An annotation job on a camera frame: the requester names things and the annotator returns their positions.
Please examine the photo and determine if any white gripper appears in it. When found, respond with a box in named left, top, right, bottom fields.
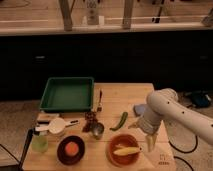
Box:
left=128, top=115, right=161, bottom=152

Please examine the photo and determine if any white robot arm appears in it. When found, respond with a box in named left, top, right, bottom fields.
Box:
left=128, top=88, right=213, bottom=152

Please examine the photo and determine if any red bowl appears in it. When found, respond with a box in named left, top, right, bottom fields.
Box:
left=106, top=134, right=141, bottom=167

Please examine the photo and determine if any yellow banana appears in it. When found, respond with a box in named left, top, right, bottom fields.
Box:
left=113, top=147, right=141, bottom=156

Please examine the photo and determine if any dark bowl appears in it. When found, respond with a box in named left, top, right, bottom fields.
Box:
left=57, top=136, right=85, bottom=165

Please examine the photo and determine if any blue cloth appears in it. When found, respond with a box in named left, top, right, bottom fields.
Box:
left=133, top=104, right=146, bottom=117

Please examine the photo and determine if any green chili pepper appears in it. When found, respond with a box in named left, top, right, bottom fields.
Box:
left=109, top=112, right=128, bottom=131

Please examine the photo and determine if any metal cup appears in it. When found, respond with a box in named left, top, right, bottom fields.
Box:
left=92, top=123, right=104, bottom=139

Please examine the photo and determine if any dark grapes bunch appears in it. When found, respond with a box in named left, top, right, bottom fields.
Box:
left=82, top=111, right=97, bottom=132

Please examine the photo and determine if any orange fruit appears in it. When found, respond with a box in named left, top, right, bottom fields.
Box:
left=65, top=142, right=79, bottom=156

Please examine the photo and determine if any green tray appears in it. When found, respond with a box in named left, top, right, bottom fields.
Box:
left=40, top=77, right=94, bottom=112

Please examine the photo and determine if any green transparent cup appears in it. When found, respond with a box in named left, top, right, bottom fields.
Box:
left=31, top=133, right=48, bottom=153

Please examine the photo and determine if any black cable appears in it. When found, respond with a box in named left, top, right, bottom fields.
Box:
left=168, top=134, right=199, bottom=171

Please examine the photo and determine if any brown-handled fork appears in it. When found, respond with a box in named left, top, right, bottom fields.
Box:
left=97, top=90, right=103, bottom=112

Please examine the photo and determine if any wooden table frame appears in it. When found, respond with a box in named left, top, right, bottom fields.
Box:
left=58, top=0, right=134, bottom=31

